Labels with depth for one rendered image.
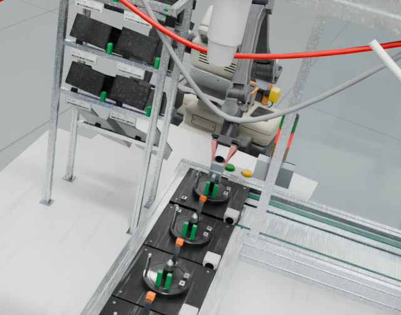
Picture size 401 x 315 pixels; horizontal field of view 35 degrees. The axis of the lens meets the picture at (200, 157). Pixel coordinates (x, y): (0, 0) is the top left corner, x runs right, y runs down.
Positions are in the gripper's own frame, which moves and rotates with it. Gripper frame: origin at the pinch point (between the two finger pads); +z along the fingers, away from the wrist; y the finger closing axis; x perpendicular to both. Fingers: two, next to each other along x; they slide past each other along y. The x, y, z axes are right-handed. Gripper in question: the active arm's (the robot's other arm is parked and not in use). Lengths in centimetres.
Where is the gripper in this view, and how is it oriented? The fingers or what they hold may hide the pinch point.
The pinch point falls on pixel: (218, 162)
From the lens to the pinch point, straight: 218.0
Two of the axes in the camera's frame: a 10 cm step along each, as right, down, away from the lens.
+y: 9.5, 3.0, -1.4
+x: 1.0, 1.6, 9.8
